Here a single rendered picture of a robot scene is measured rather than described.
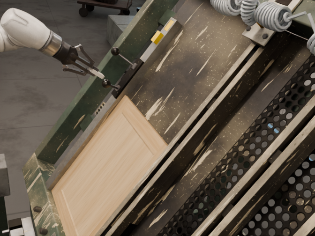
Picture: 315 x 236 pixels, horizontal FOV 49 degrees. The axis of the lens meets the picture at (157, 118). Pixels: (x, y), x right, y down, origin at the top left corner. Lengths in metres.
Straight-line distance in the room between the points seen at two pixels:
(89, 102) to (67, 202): 0.51
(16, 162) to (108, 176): 2.04
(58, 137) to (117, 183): 0.58
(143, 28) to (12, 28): 0.64
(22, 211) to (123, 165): 1.65
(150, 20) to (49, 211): 0.98
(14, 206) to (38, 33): 1.84
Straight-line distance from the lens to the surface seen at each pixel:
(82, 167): 1.55
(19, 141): 3.62
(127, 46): 1.70
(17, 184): 3.12
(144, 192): 1.13
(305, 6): 1.07
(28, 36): 1.33
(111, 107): 1.52
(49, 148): 1.85
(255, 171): 0.92
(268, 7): 0.96
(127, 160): 1.33
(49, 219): 1.58
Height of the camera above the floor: 2.03
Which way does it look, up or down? 30 degrees down
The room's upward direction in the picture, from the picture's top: 8 degrees clockwise
